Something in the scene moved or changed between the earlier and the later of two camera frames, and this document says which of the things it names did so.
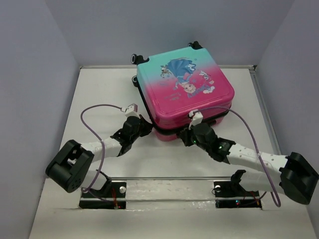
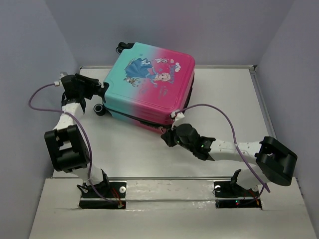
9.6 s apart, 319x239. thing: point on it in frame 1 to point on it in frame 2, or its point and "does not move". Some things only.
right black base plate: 232,194 does not move
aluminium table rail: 245,179 does not move
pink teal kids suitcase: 171,85 to 147,84
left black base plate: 112,196 does not move
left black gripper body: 143,130 to 87,88
